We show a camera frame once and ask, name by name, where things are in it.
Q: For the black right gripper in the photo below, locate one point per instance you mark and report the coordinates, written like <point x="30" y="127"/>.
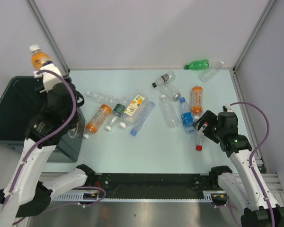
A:
<point x="208" y="117"/>

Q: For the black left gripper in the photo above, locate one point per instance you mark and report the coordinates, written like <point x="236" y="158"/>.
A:
<point x="50" y="86"/>

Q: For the clear Nongfu bottle red label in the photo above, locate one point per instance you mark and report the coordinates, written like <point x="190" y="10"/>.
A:
<point x="199" y="137"/>

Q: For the orange label bottle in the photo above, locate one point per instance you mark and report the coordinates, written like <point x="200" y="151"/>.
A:
<point x="97" y="120"/>
<point x="196" y="101"/>

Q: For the yellow tea bottle blue label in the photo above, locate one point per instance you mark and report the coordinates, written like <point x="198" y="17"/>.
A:
<point x="39" y="58"/>

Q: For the clear bottle dark green label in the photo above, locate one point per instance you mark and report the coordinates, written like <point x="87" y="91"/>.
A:
<point x="115" y="115"/>

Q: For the crushed clear bottle blue cap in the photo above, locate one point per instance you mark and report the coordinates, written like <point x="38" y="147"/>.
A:
<point x="142" y="118"/>

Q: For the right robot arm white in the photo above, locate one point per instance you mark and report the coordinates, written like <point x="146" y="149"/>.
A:
<point x="251" y="196"/>

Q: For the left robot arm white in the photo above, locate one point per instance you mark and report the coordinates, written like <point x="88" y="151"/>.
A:
<point x="25" y="195"/>

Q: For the dark green plastic bin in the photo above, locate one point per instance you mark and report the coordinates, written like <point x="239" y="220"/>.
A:
<point x="18" y="104"/>

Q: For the clear bottle blue label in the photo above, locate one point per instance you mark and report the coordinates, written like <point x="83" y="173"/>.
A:
<point x="186" y="116"/>

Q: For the tall clear bottle white cap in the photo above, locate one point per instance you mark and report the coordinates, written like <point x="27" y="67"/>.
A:
<point x="168" y="112"/>

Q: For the clear bottle white cap back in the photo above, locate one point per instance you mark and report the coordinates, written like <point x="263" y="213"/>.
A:
<point x="209" y="73"/>

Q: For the clear bottle silver cap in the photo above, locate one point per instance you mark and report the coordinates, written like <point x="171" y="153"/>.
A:
<point x="171" y="92"/>

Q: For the green bottle at back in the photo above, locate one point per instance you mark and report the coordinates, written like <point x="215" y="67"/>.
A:
<point x="197" y="65"/>

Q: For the clear bottle black cap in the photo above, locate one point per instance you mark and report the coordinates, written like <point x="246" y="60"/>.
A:
<point x="164" y="79"/>

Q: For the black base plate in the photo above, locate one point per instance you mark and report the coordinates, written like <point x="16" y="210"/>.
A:
<point x="153" y="186"/>

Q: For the white cable duct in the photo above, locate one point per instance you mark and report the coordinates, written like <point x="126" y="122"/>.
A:
<point x="79" y="196"/>

